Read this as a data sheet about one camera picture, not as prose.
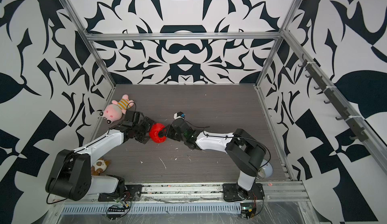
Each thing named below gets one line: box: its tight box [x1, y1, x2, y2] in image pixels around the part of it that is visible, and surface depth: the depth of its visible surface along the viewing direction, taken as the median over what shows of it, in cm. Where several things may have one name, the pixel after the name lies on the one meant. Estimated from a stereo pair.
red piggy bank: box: [149, 123, 167, 144], surface depth 86 cm
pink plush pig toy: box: [99, 94, 135, 124], surface depth 100 cm
